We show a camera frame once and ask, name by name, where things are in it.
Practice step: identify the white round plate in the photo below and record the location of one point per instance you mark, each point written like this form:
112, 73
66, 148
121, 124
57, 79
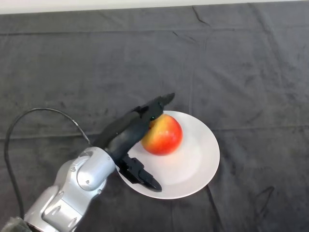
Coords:
193, 164

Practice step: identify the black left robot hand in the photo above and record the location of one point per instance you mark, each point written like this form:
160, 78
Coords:
128, 135

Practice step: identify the black cloth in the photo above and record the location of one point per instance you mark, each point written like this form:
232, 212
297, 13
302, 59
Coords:
169, 60

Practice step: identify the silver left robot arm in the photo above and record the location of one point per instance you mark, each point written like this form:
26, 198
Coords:
77, 183

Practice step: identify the red yellow apple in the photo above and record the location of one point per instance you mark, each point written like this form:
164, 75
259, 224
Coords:
166, 135

